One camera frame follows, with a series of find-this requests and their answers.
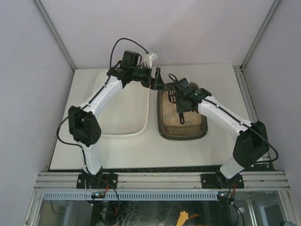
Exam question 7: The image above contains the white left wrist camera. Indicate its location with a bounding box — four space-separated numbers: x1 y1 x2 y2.
143 52 158 68

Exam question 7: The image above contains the dark translucent litter box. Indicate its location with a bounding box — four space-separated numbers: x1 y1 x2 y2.
157 83 208 141

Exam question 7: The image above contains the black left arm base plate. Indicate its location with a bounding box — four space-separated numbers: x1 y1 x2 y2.
76 172 118 189

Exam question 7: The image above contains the grey slotted cable duct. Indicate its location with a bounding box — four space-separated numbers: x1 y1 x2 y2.
44 191 218 201

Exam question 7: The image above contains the black slotted litter scoop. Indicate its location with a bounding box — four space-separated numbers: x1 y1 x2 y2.
167 89 185 125

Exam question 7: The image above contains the aluminium front frame rail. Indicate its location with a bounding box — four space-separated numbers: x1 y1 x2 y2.
34 171 290 191

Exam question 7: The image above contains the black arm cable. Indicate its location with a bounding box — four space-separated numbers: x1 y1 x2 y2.
110 37 149 68
249 122 279 163

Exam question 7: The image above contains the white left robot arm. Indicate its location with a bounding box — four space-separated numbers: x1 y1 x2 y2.
68 50 165 175

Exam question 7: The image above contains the white plastic bin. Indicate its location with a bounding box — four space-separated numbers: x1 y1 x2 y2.
90 81 150 137

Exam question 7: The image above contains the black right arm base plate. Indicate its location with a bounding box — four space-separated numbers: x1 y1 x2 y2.
200 173 245 189

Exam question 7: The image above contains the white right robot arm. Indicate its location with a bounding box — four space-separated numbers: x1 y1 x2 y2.
174 78 270 180

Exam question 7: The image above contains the yellow paw shaped object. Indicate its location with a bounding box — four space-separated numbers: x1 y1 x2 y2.
176 210 189 226

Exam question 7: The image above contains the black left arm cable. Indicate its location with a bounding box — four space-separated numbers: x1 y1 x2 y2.
110 37 149 68

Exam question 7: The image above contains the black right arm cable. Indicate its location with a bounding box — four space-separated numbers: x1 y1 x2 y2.
249 122 279 163

